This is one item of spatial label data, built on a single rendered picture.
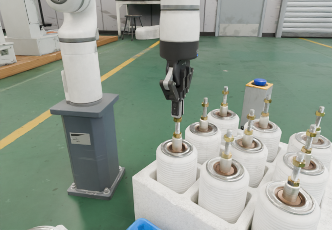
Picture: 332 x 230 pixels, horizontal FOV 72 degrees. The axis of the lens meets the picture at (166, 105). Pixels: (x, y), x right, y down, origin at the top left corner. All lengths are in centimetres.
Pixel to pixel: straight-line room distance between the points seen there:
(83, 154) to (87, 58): 28
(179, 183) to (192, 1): 37
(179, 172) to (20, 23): 266
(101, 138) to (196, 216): 35
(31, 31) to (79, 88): 232
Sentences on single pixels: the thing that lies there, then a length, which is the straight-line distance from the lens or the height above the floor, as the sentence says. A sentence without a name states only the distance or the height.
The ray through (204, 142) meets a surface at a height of 24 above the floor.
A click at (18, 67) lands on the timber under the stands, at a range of 255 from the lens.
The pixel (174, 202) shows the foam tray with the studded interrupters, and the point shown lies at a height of 18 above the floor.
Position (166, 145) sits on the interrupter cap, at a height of 25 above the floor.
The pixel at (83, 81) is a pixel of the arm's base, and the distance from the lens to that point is 64.
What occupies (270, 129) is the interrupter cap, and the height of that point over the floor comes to 25.
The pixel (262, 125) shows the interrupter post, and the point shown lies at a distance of 67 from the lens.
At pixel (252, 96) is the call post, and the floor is 28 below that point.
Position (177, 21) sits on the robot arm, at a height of 53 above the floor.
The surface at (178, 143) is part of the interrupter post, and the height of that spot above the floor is 27.
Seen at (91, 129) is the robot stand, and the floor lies 24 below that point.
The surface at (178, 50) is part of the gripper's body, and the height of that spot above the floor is 48.
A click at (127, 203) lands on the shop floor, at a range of 77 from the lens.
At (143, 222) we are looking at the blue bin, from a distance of 57.
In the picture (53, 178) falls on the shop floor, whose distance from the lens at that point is 93.
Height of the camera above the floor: 54
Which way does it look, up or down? 23 degrees down
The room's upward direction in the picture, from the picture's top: straight up
